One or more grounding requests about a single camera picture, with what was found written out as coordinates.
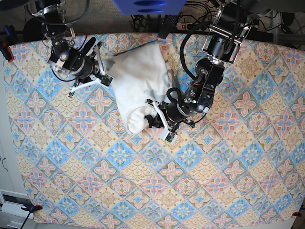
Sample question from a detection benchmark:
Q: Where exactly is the red blue clamp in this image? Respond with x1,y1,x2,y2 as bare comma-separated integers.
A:
0,25,14,62

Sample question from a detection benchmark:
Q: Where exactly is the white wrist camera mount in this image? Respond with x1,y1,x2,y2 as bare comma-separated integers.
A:
152,102,189,145
68,50,113,98

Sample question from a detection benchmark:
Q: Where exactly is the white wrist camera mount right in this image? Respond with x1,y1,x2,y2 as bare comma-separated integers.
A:
68,50,113,98

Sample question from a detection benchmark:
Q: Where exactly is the colourful patterned tablecloth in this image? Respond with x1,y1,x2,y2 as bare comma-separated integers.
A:
4,41,305,229

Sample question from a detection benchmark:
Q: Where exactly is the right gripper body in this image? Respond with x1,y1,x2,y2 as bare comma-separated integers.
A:
64,50,105,80

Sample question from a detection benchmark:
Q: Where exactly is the orange black clamp left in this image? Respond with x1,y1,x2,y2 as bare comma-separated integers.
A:
21,205,42,213

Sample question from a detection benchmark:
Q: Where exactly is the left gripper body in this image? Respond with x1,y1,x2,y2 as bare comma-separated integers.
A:
159,87,198,130

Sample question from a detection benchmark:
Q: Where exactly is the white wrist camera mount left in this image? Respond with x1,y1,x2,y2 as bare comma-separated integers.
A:
152,102,189,145

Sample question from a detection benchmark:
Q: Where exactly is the white printed T-shirt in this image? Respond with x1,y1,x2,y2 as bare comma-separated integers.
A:
102,41,175,134

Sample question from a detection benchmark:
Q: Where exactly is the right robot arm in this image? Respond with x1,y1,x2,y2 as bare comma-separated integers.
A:
26,0,110,81

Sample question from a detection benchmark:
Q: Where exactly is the orange black clamp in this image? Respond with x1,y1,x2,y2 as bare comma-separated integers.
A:
293,212,302,217
21,205,42,213

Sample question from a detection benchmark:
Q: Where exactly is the black power strip red switch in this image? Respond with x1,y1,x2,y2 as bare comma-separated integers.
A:
176,21,212,32

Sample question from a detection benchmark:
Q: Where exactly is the black remote-like device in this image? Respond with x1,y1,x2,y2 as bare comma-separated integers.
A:
158,15,179,39

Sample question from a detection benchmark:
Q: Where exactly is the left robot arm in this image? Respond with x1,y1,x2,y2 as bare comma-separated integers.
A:
145,0,252,132

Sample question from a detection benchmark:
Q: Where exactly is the round black floor object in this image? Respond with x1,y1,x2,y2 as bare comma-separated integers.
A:
22,18,46,42

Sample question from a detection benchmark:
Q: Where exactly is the blue plastic box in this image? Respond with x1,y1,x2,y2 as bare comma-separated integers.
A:
113,0,187,15

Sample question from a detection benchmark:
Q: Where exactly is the orange black clamp right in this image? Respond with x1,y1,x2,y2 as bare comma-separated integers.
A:
293,212,302,217

